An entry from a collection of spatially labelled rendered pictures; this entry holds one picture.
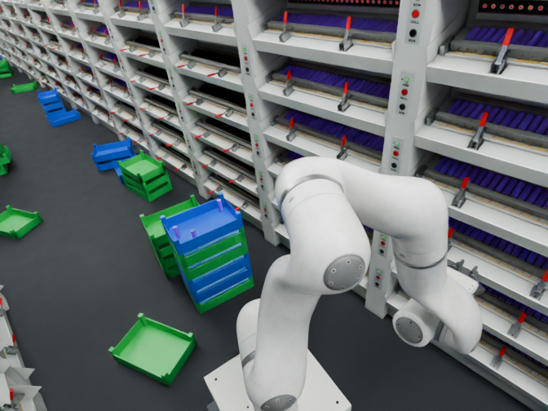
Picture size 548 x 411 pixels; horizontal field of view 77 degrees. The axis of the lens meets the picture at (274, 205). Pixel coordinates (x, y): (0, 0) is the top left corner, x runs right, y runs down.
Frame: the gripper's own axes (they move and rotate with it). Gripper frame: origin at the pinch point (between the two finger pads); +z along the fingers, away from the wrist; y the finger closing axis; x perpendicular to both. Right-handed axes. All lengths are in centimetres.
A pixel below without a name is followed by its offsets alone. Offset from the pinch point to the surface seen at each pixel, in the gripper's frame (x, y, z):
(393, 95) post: 39, -35, 6
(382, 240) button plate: -15.8, -31.9, 16.6
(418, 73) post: 46, -29, 4
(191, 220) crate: -29, -106, -22
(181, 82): 19, -167, 12
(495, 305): -23.9, 7.9, 25.7
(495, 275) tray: -8.1, 4.9, 17.4
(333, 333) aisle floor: -64, -38, 6
